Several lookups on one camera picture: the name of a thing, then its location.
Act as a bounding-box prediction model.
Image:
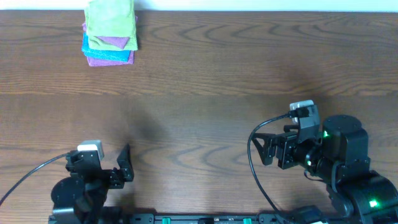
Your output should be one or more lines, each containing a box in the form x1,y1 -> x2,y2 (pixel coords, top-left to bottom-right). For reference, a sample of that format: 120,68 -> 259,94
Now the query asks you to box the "folded purple top cloth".
83,14 -> 138,51

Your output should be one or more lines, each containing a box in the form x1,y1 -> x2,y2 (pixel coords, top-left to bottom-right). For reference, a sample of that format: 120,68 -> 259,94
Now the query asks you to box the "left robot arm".
49,140 -> 134,224

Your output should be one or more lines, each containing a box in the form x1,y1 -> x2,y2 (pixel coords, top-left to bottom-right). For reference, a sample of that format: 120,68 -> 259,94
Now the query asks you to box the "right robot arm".
248,115 -> 397,223

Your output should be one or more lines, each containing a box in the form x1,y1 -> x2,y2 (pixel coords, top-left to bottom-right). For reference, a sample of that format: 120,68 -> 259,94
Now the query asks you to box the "folded purple cloth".
83,14 -> 138,51
87,51 -> 134,67

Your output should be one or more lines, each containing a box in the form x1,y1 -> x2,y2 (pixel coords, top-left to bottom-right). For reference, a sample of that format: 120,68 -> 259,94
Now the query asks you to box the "light green cloth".
84,0 -> 136,37

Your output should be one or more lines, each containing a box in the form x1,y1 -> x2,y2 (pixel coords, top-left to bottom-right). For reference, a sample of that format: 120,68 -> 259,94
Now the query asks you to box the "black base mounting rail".
48,212 -> 330,224

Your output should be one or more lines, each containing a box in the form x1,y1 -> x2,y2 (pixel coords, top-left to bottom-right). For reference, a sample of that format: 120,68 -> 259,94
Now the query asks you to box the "folded purple bottom cloth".
87,51 -> 134,67

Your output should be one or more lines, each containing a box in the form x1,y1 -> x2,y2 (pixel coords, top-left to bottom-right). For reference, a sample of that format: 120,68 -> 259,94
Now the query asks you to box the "folded blue stacked cloth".
81,32 -> 131,62

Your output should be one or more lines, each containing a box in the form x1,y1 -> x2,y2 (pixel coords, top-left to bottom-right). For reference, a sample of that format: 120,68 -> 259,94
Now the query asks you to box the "folded green stacked cloth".
87,34 -> 138,51

